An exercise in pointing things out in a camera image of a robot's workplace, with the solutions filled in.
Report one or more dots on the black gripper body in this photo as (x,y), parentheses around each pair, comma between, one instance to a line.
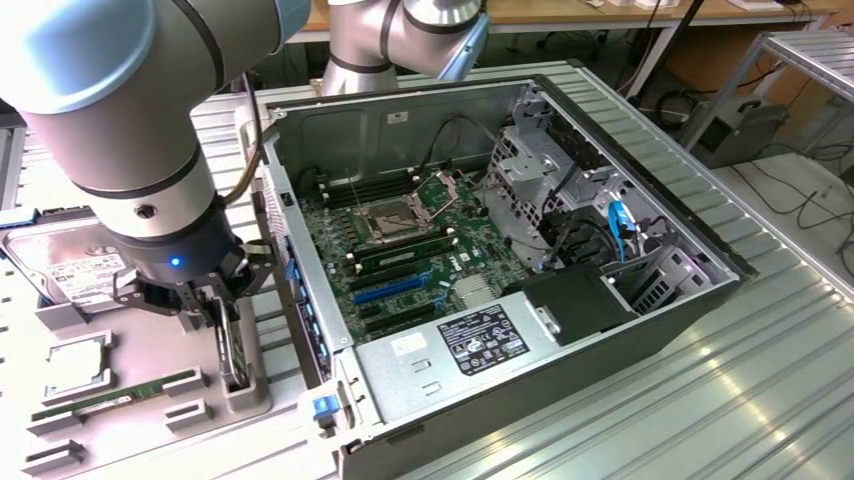
(175,250)

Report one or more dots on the black graphics card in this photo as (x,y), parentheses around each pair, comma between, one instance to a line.
(234,350)

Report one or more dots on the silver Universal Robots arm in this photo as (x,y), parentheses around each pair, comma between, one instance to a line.
(100,75)

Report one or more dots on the silver hard disk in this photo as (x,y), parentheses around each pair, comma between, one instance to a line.
(60,260)

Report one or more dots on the silver CPU chip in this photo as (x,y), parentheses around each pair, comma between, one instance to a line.
(76,367)

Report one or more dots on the green RAM stick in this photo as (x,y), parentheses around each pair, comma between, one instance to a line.
(100,400)
(407,251)

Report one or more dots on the black expansion slot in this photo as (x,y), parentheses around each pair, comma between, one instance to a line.
(400,312)
(390,280)

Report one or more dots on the thin locking lever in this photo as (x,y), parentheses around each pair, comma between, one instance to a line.
(359,192)

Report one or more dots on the blue expansion slot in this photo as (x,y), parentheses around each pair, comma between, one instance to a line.
(394,292)

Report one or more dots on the CPU socket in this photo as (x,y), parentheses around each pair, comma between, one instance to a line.
(388,220)

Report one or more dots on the grey parts rack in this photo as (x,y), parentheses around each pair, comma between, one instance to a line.
(134,440)

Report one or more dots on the blue case latch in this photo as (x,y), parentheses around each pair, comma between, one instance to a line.
(323,405)

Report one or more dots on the metal socket cover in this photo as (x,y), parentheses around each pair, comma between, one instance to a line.
(436,192)

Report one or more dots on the green motherboard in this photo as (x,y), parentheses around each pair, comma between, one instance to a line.
(460,250)

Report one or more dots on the grey power supply unit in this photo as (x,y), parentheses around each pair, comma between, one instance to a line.
(427,365)

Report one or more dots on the silver chipset heatsink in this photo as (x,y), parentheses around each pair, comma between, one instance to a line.
(480,292)

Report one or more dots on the metal disk bay cage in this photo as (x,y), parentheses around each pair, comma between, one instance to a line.
(527,190)

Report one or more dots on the black plastic air shroud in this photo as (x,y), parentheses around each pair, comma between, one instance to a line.
(574,305)

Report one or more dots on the black open PC case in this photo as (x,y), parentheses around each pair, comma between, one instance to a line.
(601,360)

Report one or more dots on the wooden desk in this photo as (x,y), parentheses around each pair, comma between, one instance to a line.
(601,12)

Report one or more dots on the grey equipment box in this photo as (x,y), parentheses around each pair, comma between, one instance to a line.
(741,130)

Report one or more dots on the aluminium profile frame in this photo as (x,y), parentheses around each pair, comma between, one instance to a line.
(801,65)

